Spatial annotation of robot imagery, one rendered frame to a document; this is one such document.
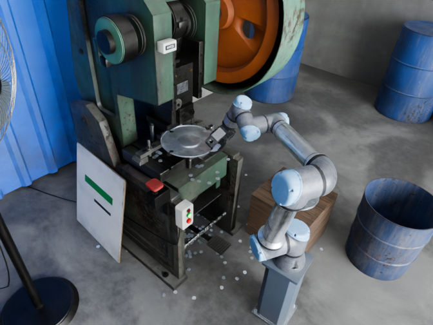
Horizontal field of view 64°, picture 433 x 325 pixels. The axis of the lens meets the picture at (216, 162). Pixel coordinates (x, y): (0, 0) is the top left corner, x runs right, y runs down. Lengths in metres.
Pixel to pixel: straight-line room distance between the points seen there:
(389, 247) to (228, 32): 1.45
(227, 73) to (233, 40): 0.17
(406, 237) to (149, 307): 1.43
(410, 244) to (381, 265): 0.24
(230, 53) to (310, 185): 0.98
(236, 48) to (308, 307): 1.46
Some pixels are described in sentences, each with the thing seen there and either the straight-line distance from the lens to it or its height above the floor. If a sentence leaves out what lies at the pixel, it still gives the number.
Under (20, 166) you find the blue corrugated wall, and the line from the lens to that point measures 2.83.
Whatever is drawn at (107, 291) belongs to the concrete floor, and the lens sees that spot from 2.17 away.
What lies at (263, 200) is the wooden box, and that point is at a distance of 2.13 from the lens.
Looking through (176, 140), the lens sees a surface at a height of 0.78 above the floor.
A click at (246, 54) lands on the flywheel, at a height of 1.16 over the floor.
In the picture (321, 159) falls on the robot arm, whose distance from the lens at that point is 1.27.
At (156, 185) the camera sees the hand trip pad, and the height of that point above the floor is 0.76.
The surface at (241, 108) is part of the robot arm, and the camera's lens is 1.48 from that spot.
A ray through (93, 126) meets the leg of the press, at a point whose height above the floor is 0.79.
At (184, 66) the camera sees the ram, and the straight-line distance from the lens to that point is 1.66.
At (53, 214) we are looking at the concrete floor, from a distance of 2.66.
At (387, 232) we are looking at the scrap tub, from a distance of 2.12.
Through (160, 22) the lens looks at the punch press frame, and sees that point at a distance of 1.44.
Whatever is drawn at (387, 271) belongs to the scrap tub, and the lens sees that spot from 2.36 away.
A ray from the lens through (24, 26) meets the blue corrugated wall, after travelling 2.56.
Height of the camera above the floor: 1.79
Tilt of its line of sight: 38 degrees down
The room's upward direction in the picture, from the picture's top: 3 degrees clockwise
